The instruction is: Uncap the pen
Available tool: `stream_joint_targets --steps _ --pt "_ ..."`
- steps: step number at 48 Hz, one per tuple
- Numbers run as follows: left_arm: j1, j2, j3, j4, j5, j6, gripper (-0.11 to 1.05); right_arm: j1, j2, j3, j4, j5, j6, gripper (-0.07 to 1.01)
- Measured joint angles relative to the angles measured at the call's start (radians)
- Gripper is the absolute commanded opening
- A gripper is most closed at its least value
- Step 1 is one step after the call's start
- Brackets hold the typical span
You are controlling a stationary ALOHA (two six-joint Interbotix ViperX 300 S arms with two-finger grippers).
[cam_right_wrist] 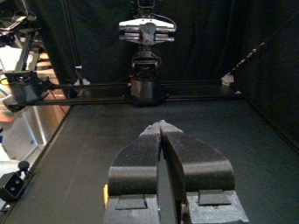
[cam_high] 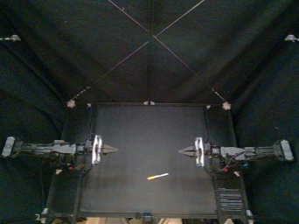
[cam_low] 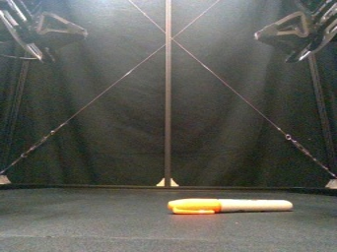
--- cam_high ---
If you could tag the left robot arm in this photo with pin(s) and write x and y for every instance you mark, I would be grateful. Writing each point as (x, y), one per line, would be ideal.
(47, 149)

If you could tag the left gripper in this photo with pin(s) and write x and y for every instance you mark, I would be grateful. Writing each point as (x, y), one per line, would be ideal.
(96, 149)

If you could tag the grey marker pen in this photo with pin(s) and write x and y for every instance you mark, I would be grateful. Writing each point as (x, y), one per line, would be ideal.
(157, 176)

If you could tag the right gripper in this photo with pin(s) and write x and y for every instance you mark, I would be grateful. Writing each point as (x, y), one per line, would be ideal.
(199, 151)

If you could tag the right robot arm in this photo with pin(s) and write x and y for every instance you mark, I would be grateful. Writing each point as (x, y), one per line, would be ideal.
(248, 151)

